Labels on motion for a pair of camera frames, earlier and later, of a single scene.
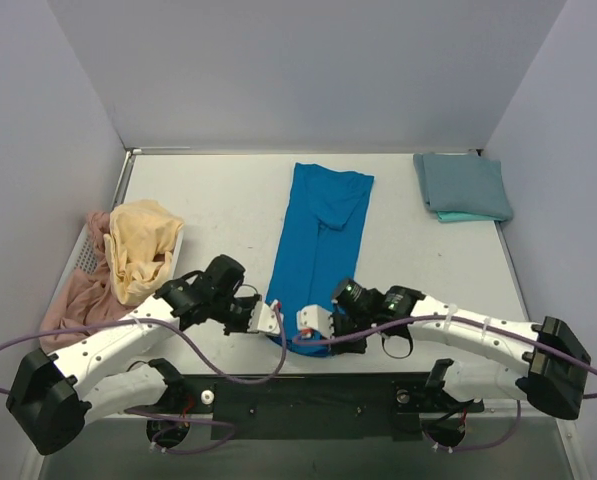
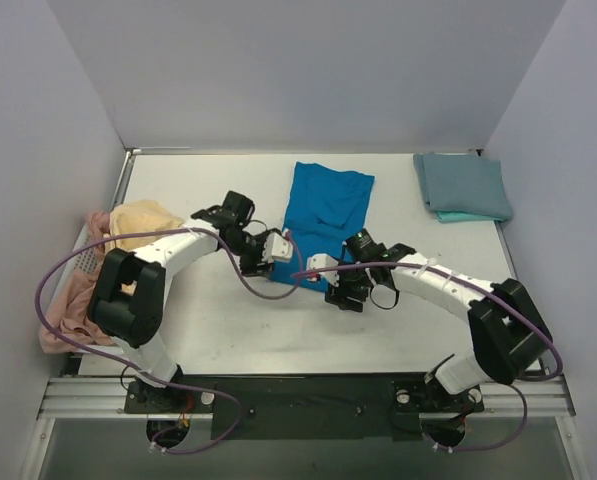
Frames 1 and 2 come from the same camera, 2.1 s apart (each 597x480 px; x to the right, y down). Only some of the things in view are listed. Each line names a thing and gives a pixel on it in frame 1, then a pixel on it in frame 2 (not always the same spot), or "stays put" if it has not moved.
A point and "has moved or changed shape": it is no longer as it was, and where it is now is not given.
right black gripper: (337, 326) to (345, 295)
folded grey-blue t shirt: (464, 184) stays put
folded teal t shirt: (464, 216) stays put
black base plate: (313, 406) stays put
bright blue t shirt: (321, 231) has moved or changed shape
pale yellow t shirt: (141, 239) stays put
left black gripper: (243, 316) to (254, 263)
